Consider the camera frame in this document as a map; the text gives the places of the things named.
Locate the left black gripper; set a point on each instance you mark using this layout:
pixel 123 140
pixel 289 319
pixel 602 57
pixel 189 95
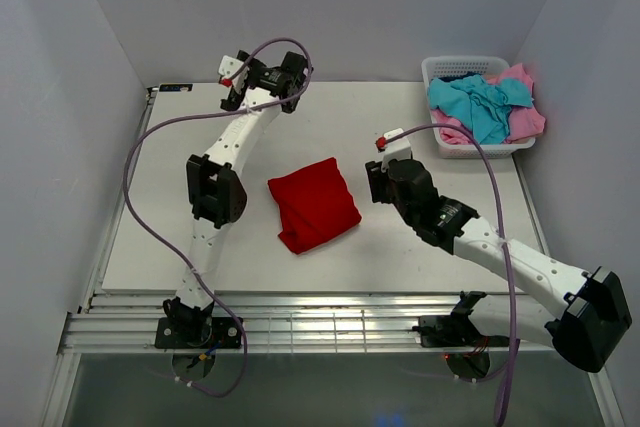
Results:
pixel 236 95

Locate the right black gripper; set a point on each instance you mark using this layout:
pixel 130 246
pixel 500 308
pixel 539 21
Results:
pixel 376 181

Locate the red t shirt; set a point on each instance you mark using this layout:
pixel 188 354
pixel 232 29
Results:
pixel 315 206

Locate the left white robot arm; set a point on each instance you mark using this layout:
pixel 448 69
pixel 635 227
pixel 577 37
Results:
pixel 215 192

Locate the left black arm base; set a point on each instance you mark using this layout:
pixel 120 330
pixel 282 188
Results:
pixel 218 332

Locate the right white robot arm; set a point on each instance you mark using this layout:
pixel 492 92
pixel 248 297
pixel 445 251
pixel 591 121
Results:
pixel 582 315

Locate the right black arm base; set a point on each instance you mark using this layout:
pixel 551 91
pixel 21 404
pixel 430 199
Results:
pixel 456 329

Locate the blue white label sticker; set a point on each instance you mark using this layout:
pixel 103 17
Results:
pixel 175 87

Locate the turquoise t shirt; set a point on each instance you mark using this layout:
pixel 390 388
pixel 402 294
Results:
pixel 481 108

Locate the pink t shirt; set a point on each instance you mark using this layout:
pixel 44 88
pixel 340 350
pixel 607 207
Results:
pixel 524 123

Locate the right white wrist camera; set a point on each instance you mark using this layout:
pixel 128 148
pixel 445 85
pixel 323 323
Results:
pixel 393 145

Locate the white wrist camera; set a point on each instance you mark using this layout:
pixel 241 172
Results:
pixel 393 145
pixel 232 73

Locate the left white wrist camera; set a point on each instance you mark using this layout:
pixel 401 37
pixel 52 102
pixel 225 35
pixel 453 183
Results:
pixel 232 73

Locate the aluminium frame rails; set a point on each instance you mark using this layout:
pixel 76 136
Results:
pixel 330 338

